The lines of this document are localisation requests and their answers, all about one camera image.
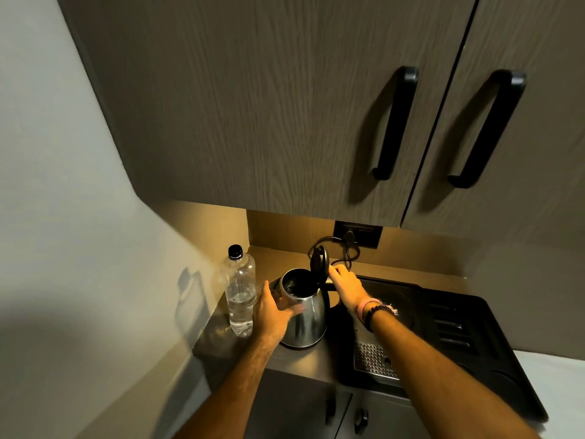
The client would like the person's left hand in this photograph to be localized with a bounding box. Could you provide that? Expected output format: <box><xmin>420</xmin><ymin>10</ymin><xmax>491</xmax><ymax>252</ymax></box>
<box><xmin>253</xmin><ymin>281</ymin><xmax>306</xmax><ymax>348</ymax></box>

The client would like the person's right hand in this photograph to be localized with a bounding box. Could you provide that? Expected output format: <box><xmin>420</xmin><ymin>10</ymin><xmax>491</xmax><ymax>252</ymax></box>
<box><xmin>328</xmin><ymin>264</ymin><xmax>371</xmax><ymax>316</ymax></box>

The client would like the stainless steel electric kettle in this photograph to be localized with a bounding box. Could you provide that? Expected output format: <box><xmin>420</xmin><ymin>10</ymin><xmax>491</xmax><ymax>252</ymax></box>
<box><xmin>270</xmin><ymin>246</ymin><xmax>342</xmax><ymax>349</ymax></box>

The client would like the person's right forearm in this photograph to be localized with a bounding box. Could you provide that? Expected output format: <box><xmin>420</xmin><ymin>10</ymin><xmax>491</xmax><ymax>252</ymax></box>
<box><xmin>368</xmin><ymin>310</ymin><xmax>541</xmax><ymax>439</ymax></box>

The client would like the person's left forearm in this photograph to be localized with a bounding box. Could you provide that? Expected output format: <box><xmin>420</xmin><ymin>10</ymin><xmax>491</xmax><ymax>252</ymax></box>
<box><xmin>173</xmin><ymin>337</ymin><xmax>280</xmax><ymax>439</ymax></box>

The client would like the clear plastic water bottle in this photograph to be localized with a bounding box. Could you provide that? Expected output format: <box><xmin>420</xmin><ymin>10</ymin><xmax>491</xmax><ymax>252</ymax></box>
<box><xmin>221</xmin><ymin>244</ymin><xmax>257</xmax><ymax>338</ymax></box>

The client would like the metal drip grate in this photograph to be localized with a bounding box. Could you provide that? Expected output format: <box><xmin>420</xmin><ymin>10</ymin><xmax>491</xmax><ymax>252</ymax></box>
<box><xmin>354</xmin><ymin>341</ymin><xmax>399</xmax><ymax>379</ymax></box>

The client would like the grey lower cabinet door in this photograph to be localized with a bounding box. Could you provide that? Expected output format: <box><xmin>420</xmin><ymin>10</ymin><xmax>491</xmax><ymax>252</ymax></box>
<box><xmin>336</xmin><ymin>389</ymin><xmax>432</xmax><ymax>439</ymax></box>
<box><xmin>244</xmin><ymin>369</ymin><xmax>353</xmax><ymax>439</ymax></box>

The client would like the wide wooden upper cabinet door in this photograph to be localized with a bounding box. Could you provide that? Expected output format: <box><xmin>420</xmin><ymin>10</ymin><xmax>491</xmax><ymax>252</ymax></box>
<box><xmin>55</xmin><ymin>0</ymin><xmax>479</xmax><ymax>227</ymax></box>

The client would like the narrow wooden upper cabinet door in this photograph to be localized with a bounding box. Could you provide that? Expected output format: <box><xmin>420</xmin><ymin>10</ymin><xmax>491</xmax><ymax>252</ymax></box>
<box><xmin>401</xmin><ymin>0</ymin><xmax>585</xmax><ymax>253</ymax></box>

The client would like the black kettle power cable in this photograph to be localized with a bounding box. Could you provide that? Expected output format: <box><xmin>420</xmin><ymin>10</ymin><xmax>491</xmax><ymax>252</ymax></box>
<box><xmin>308</xmin><ymin>235</ymin><xmax>362</xmax><ymax>271</ymax></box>

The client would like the pink bracelet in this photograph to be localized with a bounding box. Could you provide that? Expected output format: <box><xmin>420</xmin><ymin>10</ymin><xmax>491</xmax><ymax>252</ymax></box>
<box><xmin>357</xmin><ymin>298</ymin><xmax>381</xmax><ymax>323</ymax></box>

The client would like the black wall socket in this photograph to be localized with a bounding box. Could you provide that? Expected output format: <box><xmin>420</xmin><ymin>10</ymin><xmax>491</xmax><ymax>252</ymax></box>
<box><xmin>333</xmin><ymin>220</ymin><xmax>383</xmax><ymax>249</ymax></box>

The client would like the black beaded bracelet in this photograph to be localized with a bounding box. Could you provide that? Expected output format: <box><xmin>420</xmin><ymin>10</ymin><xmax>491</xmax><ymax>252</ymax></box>
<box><xmin>364</xmin><ymin>304</ymin><xmax>398</xmax><ymax>334</ymax></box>

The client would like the black cabinet door handle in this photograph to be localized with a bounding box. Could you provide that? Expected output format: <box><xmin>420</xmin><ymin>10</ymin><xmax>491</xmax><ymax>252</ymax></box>
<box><xmin>447</xmin><ymin>69</ymin><xmax>527</xmax><ymax>189</ymax></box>
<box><xmin>371</xmin><ymin>66</ymin><xmax>420</xmax><ymax>181</ymax></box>

